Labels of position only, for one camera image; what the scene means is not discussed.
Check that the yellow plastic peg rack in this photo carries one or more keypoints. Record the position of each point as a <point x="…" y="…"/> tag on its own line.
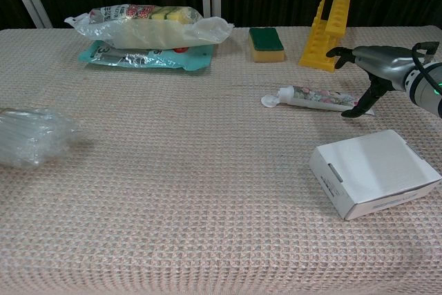
<point x="331" y="29"/>

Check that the pink waffle weave tablecloth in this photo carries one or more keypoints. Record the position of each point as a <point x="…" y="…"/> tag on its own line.
<point x="190" y="188"/>

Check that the teal flat retail package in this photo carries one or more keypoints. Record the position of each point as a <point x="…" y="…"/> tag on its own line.
<point x="138" y="58"/>

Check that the clear bag of sponges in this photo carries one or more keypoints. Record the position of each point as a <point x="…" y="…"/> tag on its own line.
<point x="152" y="29"/>

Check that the white cardboard box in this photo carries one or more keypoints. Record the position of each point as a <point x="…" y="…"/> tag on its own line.
<point x="373" y="170"/>

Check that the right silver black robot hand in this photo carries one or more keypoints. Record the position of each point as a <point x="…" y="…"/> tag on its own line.
<point x="383" y="60"/>

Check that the green and yellow sponge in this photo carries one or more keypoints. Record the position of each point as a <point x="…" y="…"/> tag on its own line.
<point x="267" y="44"/>

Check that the floral print toothpaste tube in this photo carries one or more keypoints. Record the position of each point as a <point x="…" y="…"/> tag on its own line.
<point x="317" y="98"/>

